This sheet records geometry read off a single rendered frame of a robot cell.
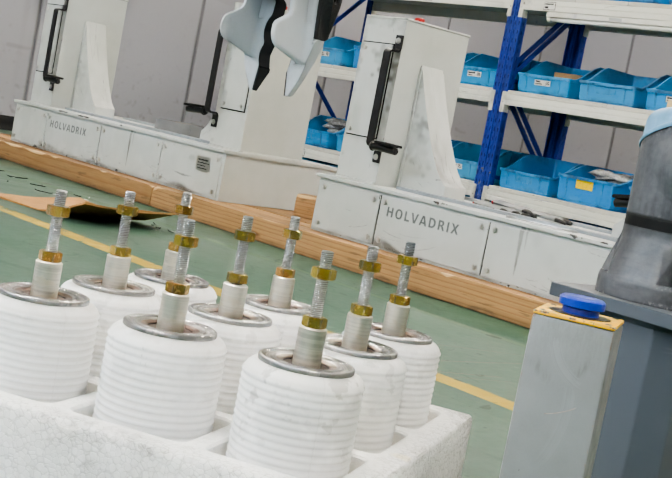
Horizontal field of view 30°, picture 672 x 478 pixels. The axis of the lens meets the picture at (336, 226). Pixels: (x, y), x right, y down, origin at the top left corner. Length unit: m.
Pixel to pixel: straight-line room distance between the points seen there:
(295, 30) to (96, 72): 4.63
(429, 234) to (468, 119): 6.96
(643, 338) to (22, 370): 0.72
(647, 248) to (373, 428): 0.54
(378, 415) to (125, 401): 0.21
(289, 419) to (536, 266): 2.54
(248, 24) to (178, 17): 7.55
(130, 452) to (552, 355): 0.36
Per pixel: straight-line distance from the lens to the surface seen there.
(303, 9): 1.08
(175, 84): 8.68
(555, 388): 1.08
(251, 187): 4.58
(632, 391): 1.46
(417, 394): 1.16
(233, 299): 1.10
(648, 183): 1.49
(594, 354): 1.07
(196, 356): 0.97
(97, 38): 5.75
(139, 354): 0.97
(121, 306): 1.12
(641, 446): 1.47
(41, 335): 1.02
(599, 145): 11.26
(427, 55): 4.07
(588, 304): 1.09
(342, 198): 3.99
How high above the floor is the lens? 0.44
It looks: 5 degrees down
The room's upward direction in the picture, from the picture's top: 11 degrees clockwise
